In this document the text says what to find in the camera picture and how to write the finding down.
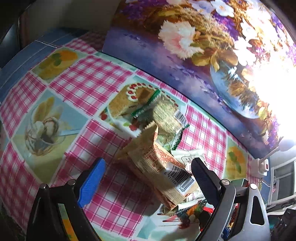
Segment checkered picture tablecloth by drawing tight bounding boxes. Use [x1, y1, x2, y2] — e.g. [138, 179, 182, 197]
[1, 29, 252, 240]

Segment pale green snack sachet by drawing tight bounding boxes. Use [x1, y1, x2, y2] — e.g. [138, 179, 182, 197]
[171, 149, 208, 175]

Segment green white snack packet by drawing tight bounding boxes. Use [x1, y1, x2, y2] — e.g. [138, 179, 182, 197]
[163, 199, 207, 229]

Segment floral painting canvas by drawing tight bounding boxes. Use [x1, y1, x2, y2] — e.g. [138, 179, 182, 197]
[103, 0, 295, 158]

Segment white tray with teal rim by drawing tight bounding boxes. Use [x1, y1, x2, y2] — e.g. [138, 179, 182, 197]
[132, 199, 214, 240]

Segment clear green cracker packet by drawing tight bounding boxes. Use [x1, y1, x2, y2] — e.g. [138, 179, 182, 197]
[132, 89, 189, 152]

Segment beige brown snack packet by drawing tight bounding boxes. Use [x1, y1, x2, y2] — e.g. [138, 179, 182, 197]
[115, 122, 199, 210]

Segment white lamp with base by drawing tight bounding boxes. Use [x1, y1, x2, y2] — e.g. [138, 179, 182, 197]
[250, 138, 295, 178]

